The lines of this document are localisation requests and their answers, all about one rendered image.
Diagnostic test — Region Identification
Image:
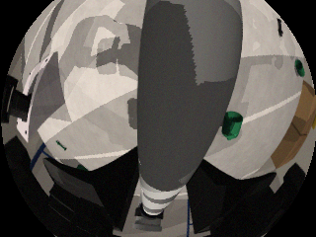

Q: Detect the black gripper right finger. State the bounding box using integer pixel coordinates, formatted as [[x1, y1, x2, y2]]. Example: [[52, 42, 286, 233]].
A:
[[186, 158, 277, 234]]

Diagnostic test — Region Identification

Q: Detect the dark green ring clamp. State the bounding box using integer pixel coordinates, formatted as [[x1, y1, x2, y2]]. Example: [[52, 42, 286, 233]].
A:
[[76, 165, 88, 171]]

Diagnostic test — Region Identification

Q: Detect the black bolt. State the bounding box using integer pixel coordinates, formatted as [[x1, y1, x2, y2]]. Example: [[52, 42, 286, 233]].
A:
[[277, 19, 283, 36]]

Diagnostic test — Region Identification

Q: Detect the long white pipe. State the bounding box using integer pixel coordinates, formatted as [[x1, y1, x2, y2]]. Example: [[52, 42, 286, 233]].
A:
[[137, 0, 244, 216]]

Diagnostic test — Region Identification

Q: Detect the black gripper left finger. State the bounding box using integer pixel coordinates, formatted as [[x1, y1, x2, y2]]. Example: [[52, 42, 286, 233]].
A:
[[43, 145, 139, 232]]

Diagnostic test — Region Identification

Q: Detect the grey cylinder with light round cap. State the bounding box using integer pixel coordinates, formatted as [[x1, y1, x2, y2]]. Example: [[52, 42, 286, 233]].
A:
[[133, 197, 162, 232]]

